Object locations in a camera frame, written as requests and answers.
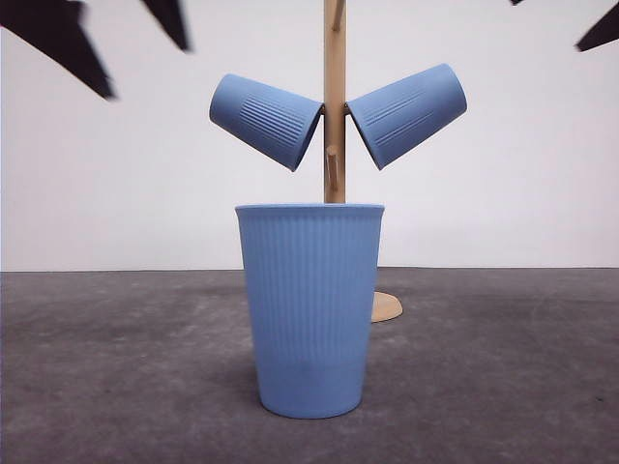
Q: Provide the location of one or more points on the wooden mug tree stand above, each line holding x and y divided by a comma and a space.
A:
385, 306

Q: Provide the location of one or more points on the blue ribbed cup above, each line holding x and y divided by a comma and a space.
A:
395, 118
278, 124
312, 277

